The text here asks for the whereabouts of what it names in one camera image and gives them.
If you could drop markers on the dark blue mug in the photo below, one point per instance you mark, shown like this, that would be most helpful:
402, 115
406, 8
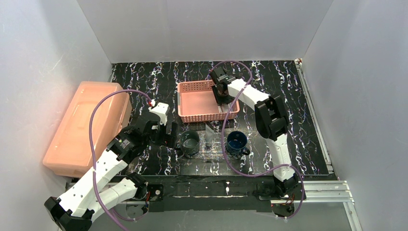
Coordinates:
237, 144

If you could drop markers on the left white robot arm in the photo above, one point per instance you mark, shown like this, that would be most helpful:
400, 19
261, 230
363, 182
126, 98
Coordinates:
83, 203

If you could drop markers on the clear textured acrylic holder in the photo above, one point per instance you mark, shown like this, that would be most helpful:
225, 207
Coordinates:
210, 146

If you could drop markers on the clear textured oval tray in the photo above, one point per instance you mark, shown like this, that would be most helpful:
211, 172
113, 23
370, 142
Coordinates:
209, 153

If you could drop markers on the white toothpaste tube blue cap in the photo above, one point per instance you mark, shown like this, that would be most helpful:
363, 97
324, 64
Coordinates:
209, 136

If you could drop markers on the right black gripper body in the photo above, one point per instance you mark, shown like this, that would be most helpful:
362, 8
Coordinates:
221, 94

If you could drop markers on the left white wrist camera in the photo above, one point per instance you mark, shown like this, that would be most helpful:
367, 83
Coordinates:
160, 109

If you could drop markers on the dark green mug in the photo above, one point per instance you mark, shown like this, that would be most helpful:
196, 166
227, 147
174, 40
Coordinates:
189, 143

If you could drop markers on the aluminium frame rail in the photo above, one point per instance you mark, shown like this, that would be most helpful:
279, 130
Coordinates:
315, 191

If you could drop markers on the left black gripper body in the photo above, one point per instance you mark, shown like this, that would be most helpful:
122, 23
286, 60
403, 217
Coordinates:
164, 133

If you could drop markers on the pink perforated plastic basket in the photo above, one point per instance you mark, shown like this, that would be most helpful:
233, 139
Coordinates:
197, 103

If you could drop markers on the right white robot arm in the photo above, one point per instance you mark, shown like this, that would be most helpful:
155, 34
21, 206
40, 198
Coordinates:
271, 119

